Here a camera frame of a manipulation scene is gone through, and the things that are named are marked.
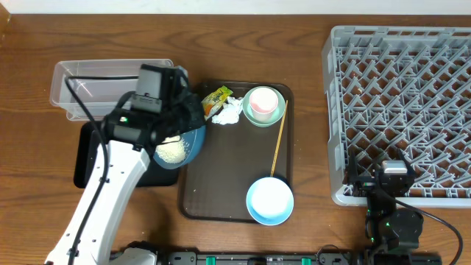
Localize dark blue bowl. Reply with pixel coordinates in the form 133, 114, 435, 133
154, 126, 206, 169

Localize pile of rice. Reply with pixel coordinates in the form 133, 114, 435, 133
156, 135, 186, 164

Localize pink cup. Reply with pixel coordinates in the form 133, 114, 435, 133
249, 87, 279, 122

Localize light blue bowl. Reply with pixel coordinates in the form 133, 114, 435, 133
246, 177, 294, 226

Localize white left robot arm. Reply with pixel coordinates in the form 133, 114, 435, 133
45, 64, 205, 265

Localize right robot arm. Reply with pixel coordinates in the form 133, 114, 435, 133
347, 151, 423, 256

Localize grey dishwasher rack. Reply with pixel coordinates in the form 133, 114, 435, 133
322, 26, 470, 208

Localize yellow green snack wrapper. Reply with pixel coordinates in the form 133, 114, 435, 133
202, 85, 233, 120

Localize clear plastic bin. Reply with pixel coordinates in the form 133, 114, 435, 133
50, 59, 174, 121

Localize crumpled white tissue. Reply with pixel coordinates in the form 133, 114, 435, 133
211, 96, 243, 125

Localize black tray bin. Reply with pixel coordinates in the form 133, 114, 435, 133
74, 122, 180, 188

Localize brown serving tray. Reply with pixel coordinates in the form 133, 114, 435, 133
179, 83, 294, 223

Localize green bowl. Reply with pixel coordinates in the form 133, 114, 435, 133
242, 86, 285, 127

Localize wooden chopstick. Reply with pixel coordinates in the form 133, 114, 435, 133
270, 100, 288, 177

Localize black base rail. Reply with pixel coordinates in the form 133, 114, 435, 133
110, 241, 442, 265

